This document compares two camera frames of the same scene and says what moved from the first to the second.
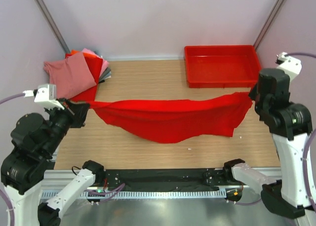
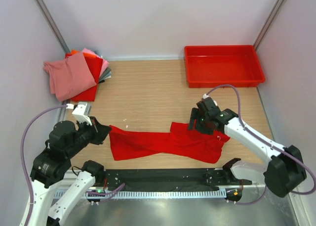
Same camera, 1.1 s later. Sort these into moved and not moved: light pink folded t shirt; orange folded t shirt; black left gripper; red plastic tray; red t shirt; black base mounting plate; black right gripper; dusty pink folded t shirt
Moved: black left gripper; black right gripper; red t shirt
Not moved: black base mounting plate; light pink folded t shirt; dusty pink folded t shirt; red plastic tray; orange folded t shirt
